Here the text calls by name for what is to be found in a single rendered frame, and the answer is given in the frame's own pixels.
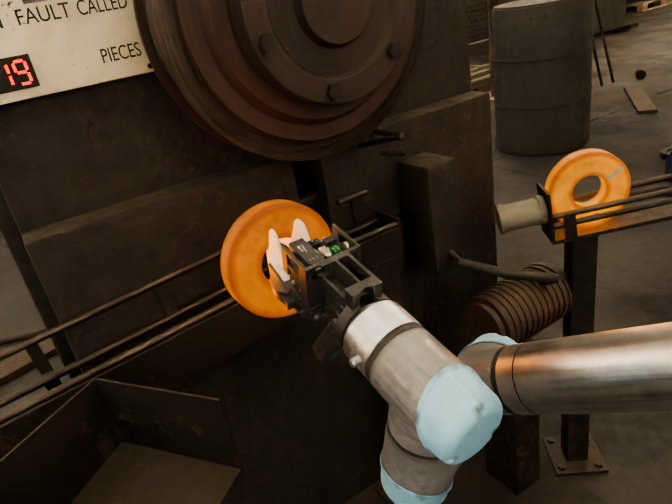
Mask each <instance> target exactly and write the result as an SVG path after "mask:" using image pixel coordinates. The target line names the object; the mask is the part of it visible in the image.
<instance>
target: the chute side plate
mask: <svg viewBox="0 0 672 504"><path fill-rule="evenodd" d="M359 245H360V246H361V264H362V265H364V266H365V267H366V268H367V269H368V270H369V271H370V272H371V273H372V266H374V265H377V264H379V263H381V262H383V261H385V260H387V259H390V258H392V257H394V256H396V258H397V265H398V269H400V268H402V267H404V264H403V256H402V248H401V240H400V232H399V228H398V227H397V228H394V229H392V230H390V231H387V232H385V233H383V234H380V235H378V236H376V237H373V238H371V239H369V240H366V241H364V242H362V243H359ZM299 318H301V314H300V313H298V312H297V313H294V314H292V315H289V316H285V317H278V318H269V317H263V316H259V315H256V314H254V313H252V312H250V311H249V310H247V309H246V308H245V307H244V306H242V305H241V304H240V303H239V302H238V303H236V304H234V305H232V306H230V307H228V308H226V309H224V310H222V311H220V312H218V313H216V314H215V315H213V316H211V317H209V318H207V319H205V320H203V321H201V322H199V323H197V324H195V325H193V326H192V327H190V328H188V329H186V330H184V331H182V332H180V333H178V334H176V335H174V336H172V337H170V338H168V339H166V340H164V341H163V342H161V343H159V344H157V345H155V346H153V347H151V348H149V349H147V350H145V351H143V352H141V353H139V354H138V355H136V356H134V357H132V358H130V359H128V360H126V361H124V362H122V363H120V364H118V365H116V366H114V367H113V368H111V369H109V370H107V371H105V372H103V373H101V374H99V375H97V376H95V377H93V378H101V379H107V380H113V381H118V382H124V383H130V384H136V385H142V386H148V387H154V388H159V389H165V390H172V389H174V388H176V387H178V386H179V385H181V384H183V383H185V382H186V381H188V380H190V379H192V378H194V377H195V376H197V375H199V374H201V373H203V372H204V371H206V370H208V369H210V368H211V367H213V366H215V365H217V364H219V363H220V362H222V361H224V360H226V359H227V358H229V357H231V356H233V355H235V354H236V353H238V352H240V351H242V350H244V349H245V348H247V347H249V346H251V345H252V344H254V343H256V342H258V341H260V340H261V339H263V338H265V337H267V336H269V335H270V334H272V333H274V332H276V331H277V330H279V329H281V328H283V327H285V326H286V325H288V324H290V323H292V322H294V321H295V320H297V319H299ZM93 378H91V379H89V380H87V381H86V382H84V383H82V384H80V385H78V386H76V387H74V388H72V389H70V390H68V391H66V392H64V393H62V394H61V395H59V396H57V397H55V398H53V399H51V400H49V401H47V402H45V403H43V404H41V405H39V406H37V407H36V408H34V409H32V410H30V411H28V412H26V413H24V414H22V415H20V416H18V417H16V418H14V419H12V420H11V421H9V422H7V423H5V424H3V425H1V426H0V459H2V458H3V457H4V456H5V455H6V454H7V453H8V452H10V451H11V450H12V449H13V448H14V447H15V446H16V445H18V444H19V443H20V442H21V441H22V440H23V439H24V438H26V437H27V436H28V435H29V434H30V433H31V432H33V431H34V430H35V429H36V428H37V427H38V426H39V425H41V424H42V423H43V422H44V421H45V420H46V419H47V418H49V417H50V416H51V415H52V414H53V413H54V412H55V411H57V410H58V409H59V408H60V407H61V406H62V405H64V404H65V403H66V402H67V401H68V400H69V399H70V398H72V397H73V396H74V395H75V394H76V393H77V392H78V391H80V390H81V389H82V388H83V387H84V386H85V385H86V384H88V383H89V382H90V381H91V380H92V379H93Z"/></svg>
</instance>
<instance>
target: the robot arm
mask: <svg viewBox="0 0 672 504"><path fill-rule="evenodd" d="M332 229H333V235H330V236H329V237H326V238H325V237H324V238H322V240H319V239H318V238H315V239H312V240H310V238H309V235H308V232H307V229H306V226H305V224H304V223H303V222H302V221H301V220H300V219H296V220H295V221H294V225H293V231H292V237H291V238H281V239H279V238H278V236H277V234H276V233H275V231H274V230H273V229H271V230H270V231H269V247H268V249H267V250H266V254H267V260H268V267H269V274H270V280H271V286H272V291H273V293H274V295H275V296H276V298H277V299H278V300H279V301H281V302H282V303H283V304H285V305H286V307H287V309H288V310H291V309H293V308H294V309H295V310H296V311H297V312H298V313H300V314H301V318H304V319H312V320H313V321H314V322H315V321H317V320H319V319H323V320H324V321H325V322H327V321H329V320H331V319H333V318H335V317H336V318H335V319H333V320H331V322H330V323H329V324H328V326H327V327H326V328H325V330H324V331H323V332H322V334H321V335H320V336H319V337H318V339H317V340H316V341H315V343H314V344H313V345H312V348H313V350H314V352H315V354H316V356H317V358H318V359H319V361H320V363H323V362H325V361H328V360H330V362H331V361H333V360H335V359H338V358H341V357H342V356H343V355H346V356H347V357H348V358H349V359H350V360H349V364H350V366H351V367H352V368H355V367H357V368H358V369H359V370H360V372H361V373H362V374H363V375H364V376H365V377H366V378H367V380H368V381H369V382H370V384H371V385H372V386H373V387H374V388H375V389H376V390H377V391H378V393H379V394H380V395H381V396H382V397H383V398H384V399H385V400H386V401H387V403H388V405H389V410H388V417H387V423H386V430H385V437H384V444H383V449H382V451H381V454H380V465H381V482H382V486H383V488H384V490H385V492H386V494H387V495H388V497H389V498H390V499H391V500H392V501H393V502H394V503H395V504H441V503H442V502H443V501H444V499H445V498H446V496H447V493H448V492H449V491H450V490H451V488H452V485H453V476H454V475H455V473H456V471H457V470H458V468H459V467H460V466H461V464H462V463H463V462H464V461H466V460H467V459H469V458H471V457H472V456H473V455H475V454H476V453H477V452H478V451H479V450H480V449H482V448H483V447H484V446H485V444H486V443H487V442H488V441H489V440H490V439H491V437H492V433H493V432H494V431H495V430H496V429H497V428H498V426H499V424H500V422H501V419H502V415H549V414H604V413H658V412H672V322H667V323H660V324H653V325H646V326H639V327H631V328H624V329H617V330H610V331H603V332H596V333H589V334H582V335H575V336H568V337H561V338H554V339H546V340H539V341H532V342H525V343H518V344H517V343H516V342H515V341H514V340H512V339H511V338H509V337H507V336H501V335H498V334H497V333H488V334H484V335H481V336H480V337H478V338H477V339H476V340H474V341H473V342H472V343H471V344H469V345H467V346H466V347H465V348H464V349H463V350H462V351H461V352H460V353H459V355H458V357H456V356H455V355H454V354H453V353H451V352H450V351H449V350H448V349H447V348H446V347H445V346H444V345H443V344H441V343H440V342H439V341H438V340H437V339H436V338H435V337H434V336H432V335H431V334H430V333H429V332H428V331H427V330H426V329H425V328H424V327H423V326H422V325H421V324H420V323H419V322H418V321H417V320H416V319H415V318H414V317H412V316H411V315H410V314H409V313H408V312H407V311H406V310H405V309H404V308H403V307H401V306H400V305H399V304H398V303H397V302H394V301H391V300H390V299H389V298H388V297H387V296H386V295H384V294H383V293H382V281H380V280H379V279H378V278H377V277H376V276H375V275H374V274H373V273H371V272H370V271H369V270H368V269H367V268H366V267H365V266H364V265H362V264H361V246H360V245H359V244H358V243H357V242H356V241H355V240H353V239H352V238H351V237H350V236H349V235H348V234H346V233H345V232H344V231H343V230H342V229H340V228H339V227H338V226H337V225H336V224H335V223H334V224H332ZM340 234H341V235H342V236H344V237H345V238H346V239H347V240H348V241H349V242H351V248H349V249H348V248H347V247H346V246H345V245H343V244H342V243H341V242H340ZM337 244H338V245H339V246H340V247H341V248H342V249H344V250H345V251H342V250H341V249H340V248H338V247H337Z"/></svg>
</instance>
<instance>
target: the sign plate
mask: <svg viewBox="0 0 672 504"><path fill-rule="evenodd" d="M19 59H22V61H23V62H24V61H26V64H27V66H28V69H29V70H26V69H25V66H24V63H23V62H18V63H14V62H13V61H14V60H19ZM13 63H14V65H15V67H16V70H17V72H14V70H13V67H12V65H11V64H13ZM4 65H7V66H8V69H9V71H10V73H9V74H7V72H6V69H5V67H4ZM24 70H26V71H27V73H28V72H30V74H31V76H32V79H33V81H31V84H28V85H22V83H24V82H28V81H30V79H29V76H28V74H27V73H23V74H18V72H19V71H24ZM153 71H154V70H153V68H152V66H151V63H150V61H149V59H148V57H147V54H146V52H145V49H144V47H143V44H142V41H141V38H140V35H139V31H138V27H137V23H136V19H135V14H134V8H133V0H31V1H24V0H0V105H3V104H8V103H12V102H17V101H21V100H26V99H30V98H35V97H39V96H44V95H49V94H53V93H58V92H62V91H67V90H71V89H76V88H80V87H85V86H89V85H94V84H98V83H103V82H107V81H112V80H116V79H121V78H126V77H130V76H135V75H139V74H144V73H148V72H153ZM9 76H12V79H13V81H14V85H12V84H11V81H10V79H9Z"/></svg>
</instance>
